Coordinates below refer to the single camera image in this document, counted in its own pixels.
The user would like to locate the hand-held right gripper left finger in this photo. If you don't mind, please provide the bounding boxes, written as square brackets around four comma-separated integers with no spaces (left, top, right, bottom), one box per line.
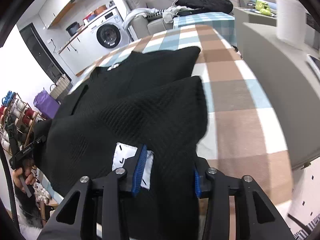
[42,144,148,240]

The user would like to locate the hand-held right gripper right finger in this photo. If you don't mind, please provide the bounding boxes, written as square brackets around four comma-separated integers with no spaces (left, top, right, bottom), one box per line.
[194,157,297,240]

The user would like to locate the black knit sweater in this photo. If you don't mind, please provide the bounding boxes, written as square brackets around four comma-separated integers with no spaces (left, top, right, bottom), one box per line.
[32,46,209,240]

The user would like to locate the person's left hand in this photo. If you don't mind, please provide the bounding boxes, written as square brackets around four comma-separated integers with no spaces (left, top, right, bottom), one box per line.
[12,159,37,193]

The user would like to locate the wooden shoe rack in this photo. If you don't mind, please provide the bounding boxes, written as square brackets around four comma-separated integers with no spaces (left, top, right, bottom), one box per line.
[0,90,44,160]

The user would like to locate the purple bag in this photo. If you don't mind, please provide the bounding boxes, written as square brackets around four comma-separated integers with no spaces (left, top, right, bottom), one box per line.
[33,87,60,119]

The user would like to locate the dark fluffy garment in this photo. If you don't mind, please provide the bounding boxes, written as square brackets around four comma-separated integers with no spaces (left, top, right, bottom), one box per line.
[15,191,44,229]

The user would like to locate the woven laundry basket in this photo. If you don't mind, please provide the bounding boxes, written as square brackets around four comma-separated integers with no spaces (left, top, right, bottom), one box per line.
[49,74,69,100]

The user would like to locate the checked tablecloth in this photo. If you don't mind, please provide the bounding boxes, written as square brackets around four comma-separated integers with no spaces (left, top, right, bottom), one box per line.
[37,24,293,240]

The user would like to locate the dark door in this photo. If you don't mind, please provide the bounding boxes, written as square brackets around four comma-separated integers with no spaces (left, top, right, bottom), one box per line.
[19,22,67,83]

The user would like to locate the white base cabinet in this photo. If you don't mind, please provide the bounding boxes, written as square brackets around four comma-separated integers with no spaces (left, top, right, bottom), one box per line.
[58,29,100,75]

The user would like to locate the black white striped cloth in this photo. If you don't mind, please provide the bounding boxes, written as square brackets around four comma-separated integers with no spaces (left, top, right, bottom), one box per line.
[286,212,320,240]

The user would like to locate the black cooking pot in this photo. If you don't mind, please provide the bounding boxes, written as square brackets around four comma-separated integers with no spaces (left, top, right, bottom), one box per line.
[66,22,80,37]

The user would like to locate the white washing machine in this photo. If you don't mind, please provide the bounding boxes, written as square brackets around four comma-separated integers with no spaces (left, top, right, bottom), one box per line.
[86,5,130,49]

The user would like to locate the grey sofa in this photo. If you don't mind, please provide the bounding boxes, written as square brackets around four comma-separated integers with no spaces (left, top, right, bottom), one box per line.
[126,0,180,40]

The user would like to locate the white garment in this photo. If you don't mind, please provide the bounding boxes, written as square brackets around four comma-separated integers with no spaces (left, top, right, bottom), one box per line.
[122,8,155,30]

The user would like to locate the grey side cabinet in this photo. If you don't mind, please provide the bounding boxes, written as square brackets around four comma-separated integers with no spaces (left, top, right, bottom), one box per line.
[234,6,278,60]

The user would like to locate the grey crumpled cloth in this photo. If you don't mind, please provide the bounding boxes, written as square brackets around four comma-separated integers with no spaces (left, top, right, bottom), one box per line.
[162,6,185,23]

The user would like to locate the blue checked cloth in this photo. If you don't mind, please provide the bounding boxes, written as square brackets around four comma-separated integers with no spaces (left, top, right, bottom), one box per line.
[173,12,237,47]

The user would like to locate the white flat device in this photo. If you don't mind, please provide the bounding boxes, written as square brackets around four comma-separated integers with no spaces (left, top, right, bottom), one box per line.
[306,54,320,78]

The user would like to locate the black puffy jacket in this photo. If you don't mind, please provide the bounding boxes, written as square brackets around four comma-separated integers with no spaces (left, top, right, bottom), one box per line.
[175,0,234,14]

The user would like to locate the green toy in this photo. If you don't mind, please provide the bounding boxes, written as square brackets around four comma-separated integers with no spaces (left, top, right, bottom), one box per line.
[255,0,272,15]

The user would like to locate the paper towel roll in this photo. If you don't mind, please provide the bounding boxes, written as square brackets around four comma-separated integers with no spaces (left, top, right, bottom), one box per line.
[274,0,309,50]

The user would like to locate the light blue pillow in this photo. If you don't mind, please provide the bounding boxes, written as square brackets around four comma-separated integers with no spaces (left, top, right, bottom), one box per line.
[250,0,277,9]

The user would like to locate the black cable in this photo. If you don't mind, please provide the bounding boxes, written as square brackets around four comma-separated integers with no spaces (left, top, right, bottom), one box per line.
[0,150,20,230]

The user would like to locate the white wall cabinet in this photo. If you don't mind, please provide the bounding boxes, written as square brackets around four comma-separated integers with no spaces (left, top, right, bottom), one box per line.
[37,0,105,29]

